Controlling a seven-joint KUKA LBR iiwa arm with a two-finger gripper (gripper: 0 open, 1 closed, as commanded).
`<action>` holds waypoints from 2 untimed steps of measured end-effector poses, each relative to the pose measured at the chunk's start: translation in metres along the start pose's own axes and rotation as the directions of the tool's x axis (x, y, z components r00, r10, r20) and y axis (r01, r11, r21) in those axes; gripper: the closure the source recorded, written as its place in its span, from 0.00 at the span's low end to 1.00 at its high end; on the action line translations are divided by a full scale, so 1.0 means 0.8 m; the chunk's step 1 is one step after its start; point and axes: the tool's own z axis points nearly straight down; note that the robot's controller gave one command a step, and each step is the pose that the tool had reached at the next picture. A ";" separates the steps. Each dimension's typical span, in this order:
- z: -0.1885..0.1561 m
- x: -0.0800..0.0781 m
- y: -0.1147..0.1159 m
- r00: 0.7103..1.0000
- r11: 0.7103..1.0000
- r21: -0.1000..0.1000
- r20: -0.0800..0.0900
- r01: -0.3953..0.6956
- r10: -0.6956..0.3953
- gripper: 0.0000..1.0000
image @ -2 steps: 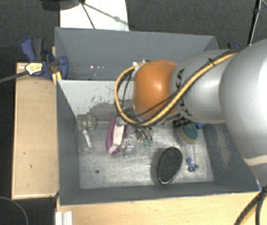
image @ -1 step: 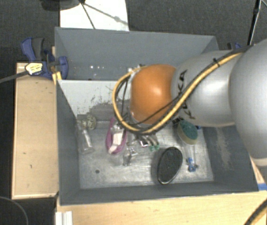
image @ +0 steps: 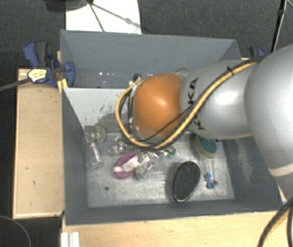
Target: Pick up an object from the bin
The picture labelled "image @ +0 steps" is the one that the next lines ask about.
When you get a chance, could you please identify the pale wood flat board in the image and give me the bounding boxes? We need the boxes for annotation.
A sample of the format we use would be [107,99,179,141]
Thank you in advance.
[12,68,66,220]

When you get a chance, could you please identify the clear tool with blue end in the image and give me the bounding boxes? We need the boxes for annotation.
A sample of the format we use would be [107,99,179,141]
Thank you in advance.
[203,158,218,189]

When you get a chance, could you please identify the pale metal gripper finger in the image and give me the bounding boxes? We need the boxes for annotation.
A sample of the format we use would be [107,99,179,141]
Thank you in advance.
[142,161,154,174]
[135,166,147,181]

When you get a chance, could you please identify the black oval case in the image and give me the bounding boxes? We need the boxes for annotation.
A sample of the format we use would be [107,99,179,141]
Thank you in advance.
[171,161,201,203]

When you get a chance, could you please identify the purple and white ring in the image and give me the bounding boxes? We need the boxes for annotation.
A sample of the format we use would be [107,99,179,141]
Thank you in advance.
[113,152,140,181]

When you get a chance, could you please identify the clear glass bottle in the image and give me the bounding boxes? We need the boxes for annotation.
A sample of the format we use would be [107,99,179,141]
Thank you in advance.
[87,140,104,170]

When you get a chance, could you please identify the clear crumpled plastic piece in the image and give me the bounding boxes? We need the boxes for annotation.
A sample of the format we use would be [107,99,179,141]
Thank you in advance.
[107,136,127,157]

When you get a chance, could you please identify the clear patterned round glass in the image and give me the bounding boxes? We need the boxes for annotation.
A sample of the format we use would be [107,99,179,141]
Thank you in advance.
[88,126,108,143]

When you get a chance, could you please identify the grey metal bin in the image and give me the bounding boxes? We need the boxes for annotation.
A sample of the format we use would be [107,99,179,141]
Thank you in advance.
[59,29,284,226]

